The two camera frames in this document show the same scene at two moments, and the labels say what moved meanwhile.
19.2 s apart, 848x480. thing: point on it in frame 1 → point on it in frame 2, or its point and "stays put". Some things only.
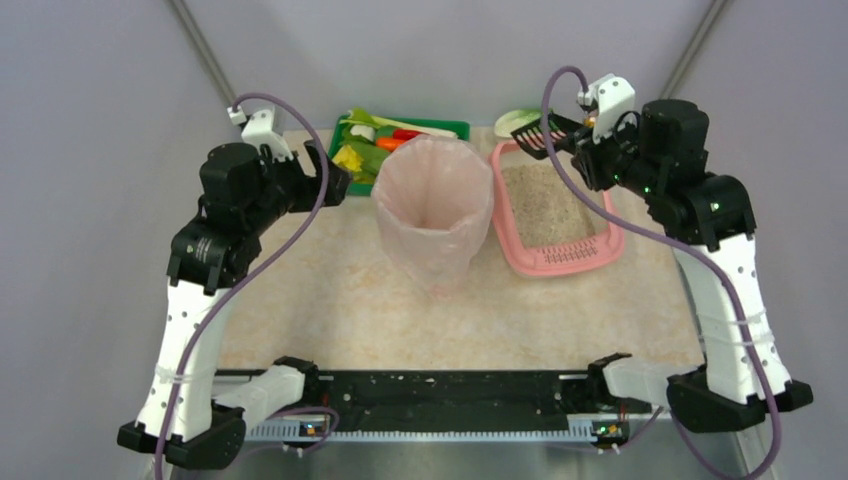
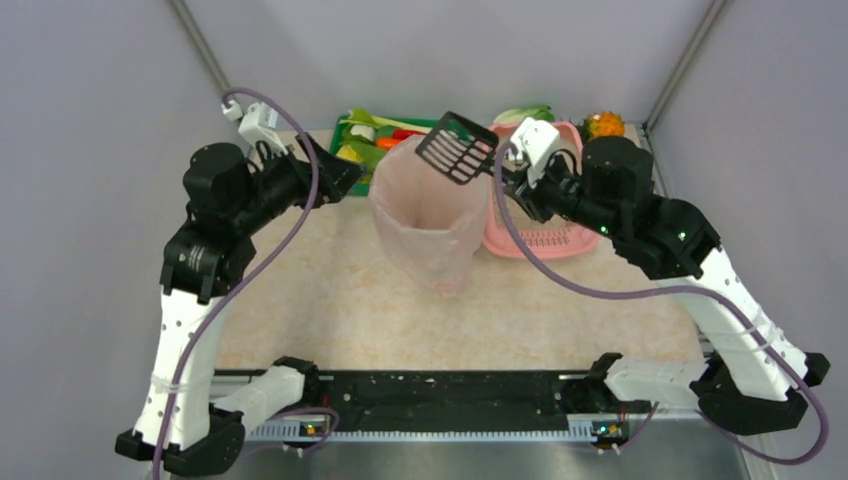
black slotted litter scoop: x=530 y=136 → x=459 y=148
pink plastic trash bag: x=433 y=202 stays put
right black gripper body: x=585 y=150 → x=525 y=192
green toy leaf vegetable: x=359 y=156 stays put
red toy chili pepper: x=405 y=134 stays put
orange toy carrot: x=389 y=143 stays put
